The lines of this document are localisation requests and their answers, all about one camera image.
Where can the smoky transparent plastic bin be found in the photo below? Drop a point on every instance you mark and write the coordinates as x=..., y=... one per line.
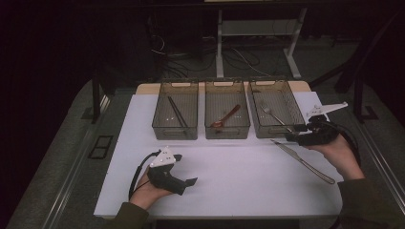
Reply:
x=283, y=101
x=219, y=108
x=184, y=108

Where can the brown wooden spoon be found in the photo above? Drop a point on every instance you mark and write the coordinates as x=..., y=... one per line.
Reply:
x=227, y=116

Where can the silver metal knife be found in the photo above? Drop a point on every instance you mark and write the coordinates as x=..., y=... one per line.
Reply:
x=302, y=162

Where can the white metal desk frame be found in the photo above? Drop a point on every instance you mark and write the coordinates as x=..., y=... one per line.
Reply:
x=219, y=47

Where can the black rectangular floor frame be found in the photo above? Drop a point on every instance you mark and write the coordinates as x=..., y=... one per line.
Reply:
x=101, y=147

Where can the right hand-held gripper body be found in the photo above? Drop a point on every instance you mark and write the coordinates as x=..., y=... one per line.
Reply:
x=318, y=133

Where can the silver floor rail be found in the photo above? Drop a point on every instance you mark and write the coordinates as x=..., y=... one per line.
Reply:
x=388, y=178
x=70, y=178

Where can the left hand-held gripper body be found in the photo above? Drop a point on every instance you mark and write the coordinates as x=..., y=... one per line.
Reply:
x=165, y=178

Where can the person's right hand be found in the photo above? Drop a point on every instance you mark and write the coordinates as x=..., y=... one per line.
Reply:
x=342, y=156

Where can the person's left hand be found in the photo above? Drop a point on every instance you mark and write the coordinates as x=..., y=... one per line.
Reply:
x=144, y=194

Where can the black chopstick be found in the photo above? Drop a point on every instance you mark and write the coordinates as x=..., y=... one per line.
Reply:
x=174, y=109
x=178, y=111

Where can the silver metal fork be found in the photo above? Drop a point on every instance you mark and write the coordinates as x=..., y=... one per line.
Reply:
x=275, y=117

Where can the black metal stand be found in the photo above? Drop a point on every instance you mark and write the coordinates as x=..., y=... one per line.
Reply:
x=358, y=89

